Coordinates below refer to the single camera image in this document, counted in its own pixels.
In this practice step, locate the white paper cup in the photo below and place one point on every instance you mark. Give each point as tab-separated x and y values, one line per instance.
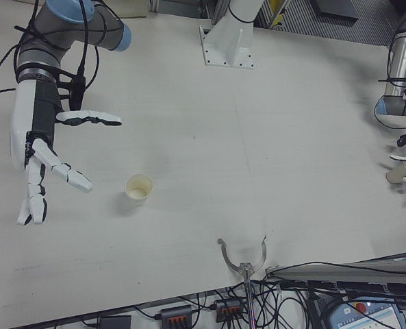
139	192

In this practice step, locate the aluminium extrusion profile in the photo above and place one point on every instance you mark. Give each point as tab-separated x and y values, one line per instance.
326	272

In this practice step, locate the teach pendant with red button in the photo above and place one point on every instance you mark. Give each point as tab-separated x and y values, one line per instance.
360	315

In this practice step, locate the black tube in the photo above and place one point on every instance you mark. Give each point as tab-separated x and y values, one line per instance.
360	287

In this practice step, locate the black power strip orange switches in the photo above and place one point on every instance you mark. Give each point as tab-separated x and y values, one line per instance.
228	306
177	313

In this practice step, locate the black flat adapter box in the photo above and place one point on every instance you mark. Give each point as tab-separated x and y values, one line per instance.
115	323

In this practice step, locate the small metal clip tool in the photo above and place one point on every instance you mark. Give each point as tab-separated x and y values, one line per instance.
245	267

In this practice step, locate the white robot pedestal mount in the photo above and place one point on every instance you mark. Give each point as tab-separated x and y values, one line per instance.
228	41

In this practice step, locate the beige ceramic mug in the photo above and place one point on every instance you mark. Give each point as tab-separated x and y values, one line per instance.
399	173

